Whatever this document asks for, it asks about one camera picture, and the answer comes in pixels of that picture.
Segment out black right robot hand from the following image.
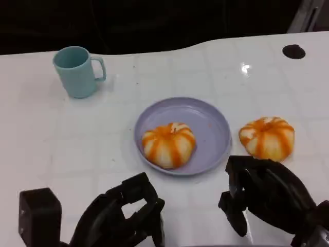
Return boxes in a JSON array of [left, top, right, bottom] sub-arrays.
[[217, 155, 329, 247]]

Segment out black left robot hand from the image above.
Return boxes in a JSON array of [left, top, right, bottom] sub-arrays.
[[68, 172, 166, 247]]

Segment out lilac plate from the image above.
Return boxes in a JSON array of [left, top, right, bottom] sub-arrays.
[[133, 96, 233, 177]]

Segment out pale green mug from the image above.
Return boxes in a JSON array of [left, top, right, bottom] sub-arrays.
[[52, 46, 107, 99]]

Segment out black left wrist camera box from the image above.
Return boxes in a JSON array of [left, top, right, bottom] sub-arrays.
[[18, 187, 63, 247]]

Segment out black table cable grommet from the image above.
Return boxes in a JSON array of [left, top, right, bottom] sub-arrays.
[[282, 44, 307, 60]]

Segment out grey metal frame post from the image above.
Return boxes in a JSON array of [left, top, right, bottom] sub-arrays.
[[287, 0, 326, 33]]

